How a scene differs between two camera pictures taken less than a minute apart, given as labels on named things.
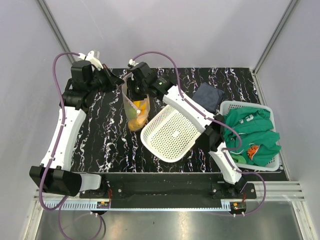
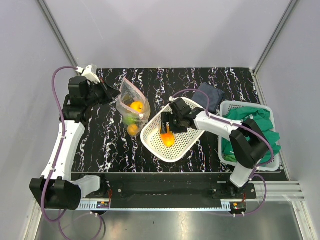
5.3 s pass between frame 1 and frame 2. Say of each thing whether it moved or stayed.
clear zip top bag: moved
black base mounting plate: stayed
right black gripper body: moved
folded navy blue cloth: stayed
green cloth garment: stayed
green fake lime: moved
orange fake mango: moved
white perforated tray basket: stayed
